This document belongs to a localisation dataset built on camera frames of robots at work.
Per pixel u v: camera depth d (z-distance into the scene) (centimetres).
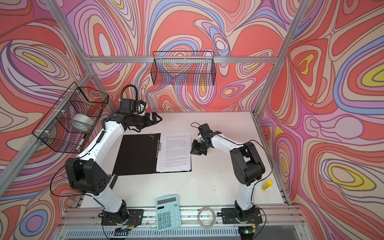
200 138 78
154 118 75
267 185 76
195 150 82
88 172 45
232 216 74
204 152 84
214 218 72
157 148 98
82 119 73
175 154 96
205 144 71
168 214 73
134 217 73
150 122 74
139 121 71
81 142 72
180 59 88
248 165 50
